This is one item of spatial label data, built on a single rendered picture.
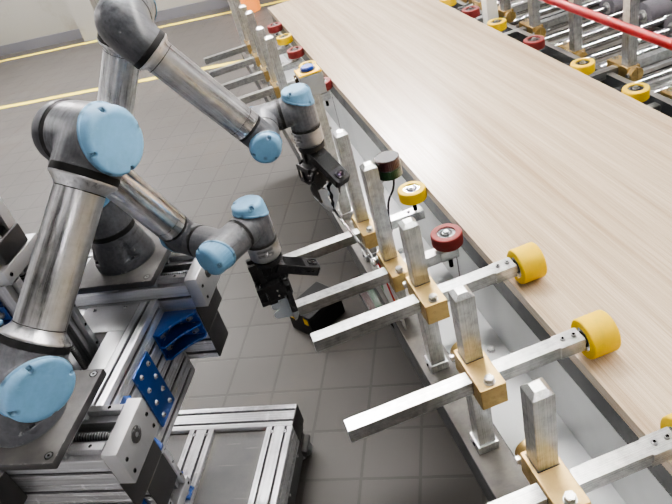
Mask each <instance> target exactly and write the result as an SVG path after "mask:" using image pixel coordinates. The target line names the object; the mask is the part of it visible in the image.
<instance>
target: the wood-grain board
mask: <svg viewBox="0 0 672 504"><path fill-rule="evenodd" d="M268 11H269V13H270V14H271V15H272V16H273V18H274V19H275V20H276V21H277V22H281V23H282V27H283V29H284V30H285V31H286V32H287V33H291V34H292V38H293V41H294V42H295V43H296V44H297V45H298V46H302V47H303V49H304V53H305V54H306V55H307V57H308V58H309V59H310V60H314V61H316V64H317V65H318V66H319V67H320V68H321V69H322V73H323V75H324V76H325V77H329V78H331V81H332V85H333V87H334V88H335V89H336V90H337V91H338V92H339V93H340V95H341V96H342V97H343V98H344V99H345V100H346V102H347V103H348V104H349V105H350V106H351V107H352V108H353V110H354V111H355V112H356V113H357V114H358V115H359V116H360V118H361V119H362V120H363V121H364V122H365V123H366V125H367V126H368V127H369V128H370V129H371V130H372V131H373V133H374V134H375V135H376V136H377V137H378V138H379V139H380V141H381V142H382V143H383V144H384V145H385V146H386V148H387V149H388V150H389V151H396V152H398V153H399V156H400V161H401V165H402V166H403V167H404V168H405V169H406V171H407V172H408V173H409V174H410V175H411V176H412V177H413V179H414V180H415V181H420V182H422V183H424V184H425V187H426V192H427V195H428V196H429V197H430V198H431V199H432V200H433V202H434V203H435V204H436V205H437V206H438V207H439V209H440V210H441V211H442V212H443V213H444V214H445V215H446V217H447V218H448V219H449V220H450V221H451V222H452V223H453V224H456V225H458V226H459V227H460V228H461V229H462V233H463V236H464V237H465V238H466V240H467V241H468V242H469V243H470V244H471V245H472V247H473V248H474V249H475V250H476V251H477V252H478V253H479V255H480V256H481V257H482V258H483V259H484V260H485V261H486V263H487V264H488V265H489V264H492V263H494V262H497V261H500V260H502V259H505V258H507V253H508V251H509V250H511V249H513V248H516V247H518V246H521V245H524V244H526V243H529V242H533V243H535V244H536V245H537V246H538V247H539V248H540V249H541V251H542V253H543V255H544V257H545V260H546V263H547V274H546V275H545V276H543V277H541V278H538V279H536V280H533V281H530V282H528V283H525V284H520V283H519V282H518V281H517V280H516V279H515V278H511V279H508V280H506V281H503V282H504V283H505V284H506V286H507V287H508V288H509V289H510V290H511V291H512V293H513V294H514V295H515V296H516V297H517V298H518V299H519V301H520V302H521V303H522V304H523V305H524V306H525V308H526V309H527V310H528V311H529V312H530V313H531V314H532V316H533V317H534V318H535V319H536V320H537V321H538V322H539V324H540V325H541V326H542V327H543V328H544V329H545V331H546V332H547V333H548V334H549V335H550V336H554V335H556V334H559V333H561V332H564V331H567V330H569V329H571V323H572V321H573V320H574V319H576V318H578V317H581V316H583V315H586V314H589V313H591V312H594V311H596V310H603V311H605V312H606V313H608V314H609V315H610V316H611V318H612V319H613V320H614V322H615V323H616V325H617V327H618V330H619V332H620V336H621V346H620V348H619V349H618V350H616V351H613V352H611V353H608V354H606V355H603V356H601V357H598V358H596V359H589V358H587V357H586V356H584V355H583V353H582V352H580V353H577V354H575V355H572V356H570V357H569V358H570V359H571V360H572V362H573V363H574V364H575V365H576V366H577V367H578V368H579V370H580V371H581V372H582V373H583V374H584V375H585V377H586V378H587V379H588V380H589V381H590V382H591V383H592V385H593V386H594V387H595V388H596V389H597V390H598V392H599V393H600V394H601V395H602V396H603V397H604V398H605V400H606V401H607V402H608V403H609V404H610V405H611V406H612V408H613V409H614V410H615V411H616V412H617V413H618V415H619V416H620V417H621V418H622V419H623V420H624V421H625V423H626V424H627V425H628V426H629V427H630V428H631V429H632V431H633V432H634V433H635V434H636V435H637V436H638V438H640V437H643V436H645V435H647V434H650V433H652V432H655V431H657V430H659V429H660V421H661V419H662V417H664V416H666V415H668V414H670V413H672V118H671V117H669V116H667V115H665V114H663V113H661V112H659V111H657V110H655V109H653V108H651V107H649V106H647V105H645V104H643V103H641V102H639V101H637V100H635V99H633V98H631V97H629V96H627V95H625V94H623V93H621V92H619V91H617V90H615V89H613V88H611V87H609V86H607V85H605V84H603V83H601V82H599V81H597V80H595V79H593V78H591V77H589V76H587V75H585V74H583V73H581V72H579V71H577V70H575V69H573V68H571V67H569V66H567V65H565V64H563V63H561V62H559V61H557V60H555V59H553V58H551V57H549V56H547V55H545V54H543V53H541V52H539V51H538V50H536V49H534V48H532V47H530V46H528V45H526V44H524V43H522V42H520V41H518V40H516V39H514V38H512V37H510V36H508V35H506V34H504V33H502V32H500V31H498V30H496V29H494V28H492V27H490V26H488V25H486V24H484V23H482V22H480V21H478V20H476V19H474V18H472V17H470V16H468V15H466V14H464V13H462V12H460V11H458V10H456V9H454V8H452V7H450V6H448V5H446V4H444V3H442V2H440V1H438V0H290V1H286V2H283V3H280V4H277V5H274V6H271V7H268Z"/></svg>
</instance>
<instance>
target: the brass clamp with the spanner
mask: <svg viewBox="0 0 672 504"><path fill-rule="evenodd" d="M396 251H397V250H396ZM397 255H398V257H395V258H392V259H390V260H387V261H385V260H384V259H383V257H382V255H381V253H380V249H379V250H378V252H377V255H376V256H377V257H378V259H379V262H380V266H381V268H383V267H384V268H385V269H386V271H387V272H388V275H389V279H390V284H391V286H392V287H393V289H394V291H395V292H399V291H402V290H404V289H407V288H404V286H403V282H404V276H405V274H406V273H407V272H408V269H407V265H406V263H405V262H404V260H403V259H402V257H401V256H400V254H399V253H398V251H397ZM399 265H400V266H402V268H403V270H404V271H403V272H402V273H401V274H397V273H395V268H396V266H399Z"/></svg>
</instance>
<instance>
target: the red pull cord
mask: <svg viewBox="0 0 672 504"><path fill-rule="evenodd" d="M539 1H542V2H545V3H547V4H550V5H553V6H555V7H558V8H560V9H563V10H566V11H568V12H571V13H574V14H576V15H579V16H581V17H584V18H587V19H589V20H592V21H595V22H597V23H600V24H602V25H605V26H608V27H610V28H613V29H616V30H618V31H621V32H624V33H626V34H629V35H631V36H634V37H637V38H639V39H642V40H645V41H647V42H650V43H652V44H655V45H658V46H660V47H663V48H666V49H668V50H671V51H672V39H671V38H668V37H665V36H663V35H660V34H657V33H654V32H651V31H649V30H646V29H643V28H640V27H638V26H635V25H632V24H629V23H626V22H624V21H621V20H618V19H615V18H612V17H610V16H607V15H604V14H601V13H598V12H596V11H593V10H590V9H587V8H585V7H582V6H579V5H576V4H573V3H571V2H568V1H565V0H539Z"/></svg>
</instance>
